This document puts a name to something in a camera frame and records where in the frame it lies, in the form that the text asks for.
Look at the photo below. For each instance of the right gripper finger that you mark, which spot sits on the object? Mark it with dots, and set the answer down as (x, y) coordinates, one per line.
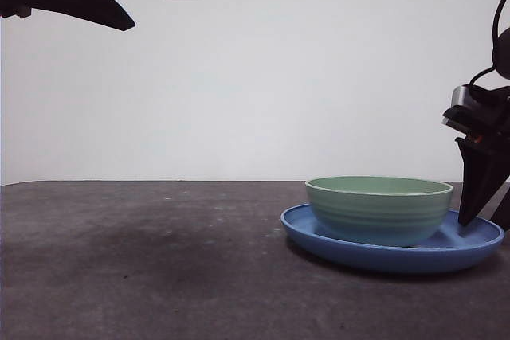
(482, 180)

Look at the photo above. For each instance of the green ribbed bowl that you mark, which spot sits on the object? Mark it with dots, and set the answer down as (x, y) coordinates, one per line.
(378, 212)

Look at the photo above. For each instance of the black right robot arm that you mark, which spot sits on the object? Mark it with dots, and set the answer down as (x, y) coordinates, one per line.
(504, 53)

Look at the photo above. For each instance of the blue round plate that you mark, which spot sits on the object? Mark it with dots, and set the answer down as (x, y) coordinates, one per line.
(358, 256)

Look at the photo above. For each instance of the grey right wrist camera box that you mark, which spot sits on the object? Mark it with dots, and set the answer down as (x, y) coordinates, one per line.
(460, 96)

